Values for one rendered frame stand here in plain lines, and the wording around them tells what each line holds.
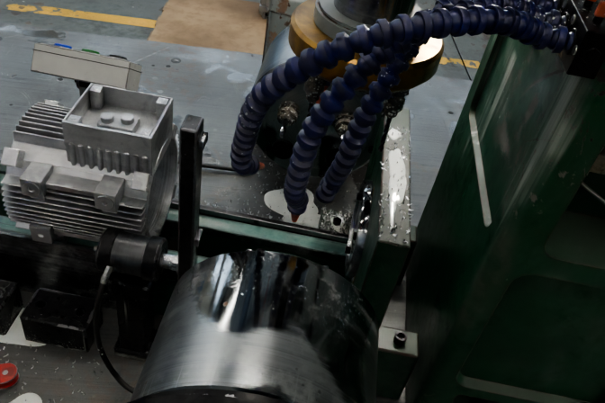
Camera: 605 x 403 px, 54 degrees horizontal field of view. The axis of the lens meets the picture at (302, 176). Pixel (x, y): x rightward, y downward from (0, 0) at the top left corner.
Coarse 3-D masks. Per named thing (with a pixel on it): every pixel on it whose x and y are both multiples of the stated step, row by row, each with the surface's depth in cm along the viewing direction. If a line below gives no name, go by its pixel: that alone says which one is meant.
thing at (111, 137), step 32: (96, 96) 84; (128, 96) 85; (160, 96) 85; (64, 128) 78; (96, 128) 77; (128, 128) 81; (160, 128) 81; (96, 160) 81; (128, 160) 80; (160, 160) 85
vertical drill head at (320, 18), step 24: (312, 0) 72; (336, 0) 66; (360, 0) 62; (384, 0) 62; (408, 0) 63; (312, 24) 67; (336, 24) 64; (360, 24) 63; (312, 48) 64; (432, 48) 67; (336, 72) 63; (408, 72) 63; (432, 72) 66; (312, 96) 70
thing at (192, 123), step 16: (192, 128) 63; (192, 144) 64; (192, 160) 65; (192, 176) 67; (192, 192) 68; (192, 208) 70; (192, 224) 72; (192, 240) 74; (176, 256) 78; (192, 256) 76; (176, 272) 78
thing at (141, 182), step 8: (56, 104) 89; (176, 128) 91; (8, 152) 80; (16, 152) 80; (24, 152) 81; (8, 160) 80; (16, 160) 80; (136, 176) 80; (144, 176) 80; (152, 176) 82; (136, 184) 80; (144, 184) 80; (176, 184) 99; (16, 224) 87; (24, 224) 87
